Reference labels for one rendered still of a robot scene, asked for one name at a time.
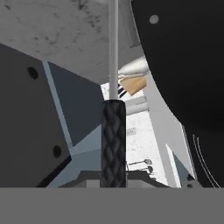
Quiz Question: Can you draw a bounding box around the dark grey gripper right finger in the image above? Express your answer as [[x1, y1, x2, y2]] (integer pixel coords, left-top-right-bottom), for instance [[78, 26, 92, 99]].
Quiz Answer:
[[125, 170, 170, 188]]

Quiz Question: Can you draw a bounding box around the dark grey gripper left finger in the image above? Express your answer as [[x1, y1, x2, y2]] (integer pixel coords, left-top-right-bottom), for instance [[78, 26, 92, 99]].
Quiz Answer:
[[57, 170, 102, 188]]

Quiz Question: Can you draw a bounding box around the spatula with black woven handle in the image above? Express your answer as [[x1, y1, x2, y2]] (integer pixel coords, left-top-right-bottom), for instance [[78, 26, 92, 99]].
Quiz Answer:
[[100, 0, 128, 188]]

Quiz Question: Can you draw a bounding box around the dark grey cupboard door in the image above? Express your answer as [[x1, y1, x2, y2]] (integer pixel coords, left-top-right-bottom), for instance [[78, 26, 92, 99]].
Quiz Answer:
[[47, 61, 105, 147]]

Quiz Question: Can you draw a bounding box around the black hob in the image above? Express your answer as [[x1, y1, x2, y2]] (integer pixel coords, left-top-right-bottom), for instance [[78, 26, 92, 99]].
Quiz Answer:
[[181, 123, 224, 188]]

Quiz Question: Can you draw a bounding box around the dark grey panel with holes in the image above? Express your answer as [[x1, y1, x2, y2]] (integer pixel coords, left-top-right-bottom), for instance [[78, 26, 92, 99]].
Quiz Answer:
[[0, 43, 73, 188]]

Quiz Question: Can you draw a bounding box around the tan wooden board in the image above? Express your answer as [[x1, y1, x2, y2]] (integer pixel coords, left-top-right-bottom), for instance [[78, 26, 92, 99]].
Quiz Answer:
[[119, 76, 148, 96]]

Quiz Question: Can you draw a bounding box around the white rounded object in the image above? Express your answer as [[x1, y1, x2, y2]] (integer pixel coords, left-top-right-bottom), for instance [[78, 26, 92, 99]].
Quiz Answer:
[[117, 56, 151, 79]]

